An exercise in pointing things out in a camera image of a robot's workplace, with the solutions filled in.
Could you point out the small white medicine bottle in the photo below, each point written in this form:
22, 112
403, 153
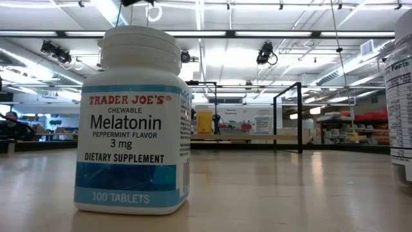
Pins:
263, 125

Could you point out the person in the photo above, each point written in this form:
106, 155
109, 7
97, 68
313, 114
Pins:
14, 130

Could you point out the storage shelving with red bins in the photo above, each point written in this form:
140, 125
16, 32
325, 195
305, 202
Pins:
370, 129

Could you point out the black ceiling spotlight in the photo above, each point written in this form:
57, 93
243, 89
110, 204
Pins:
185, 56
264, 53
58, 53

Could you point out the black overhead light bar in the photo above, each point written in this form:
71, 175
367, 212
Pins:
230, 33

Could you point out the Trader Joe's melatonin bottle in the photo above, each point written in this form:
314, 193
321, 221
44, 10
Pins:
128, 129

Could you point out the orange pill bottle white cap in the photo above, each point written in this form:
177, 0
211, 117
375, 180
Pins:
204, 122

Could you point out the wooden shelf black metal frame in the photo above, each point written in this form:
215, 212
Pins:
244, 137

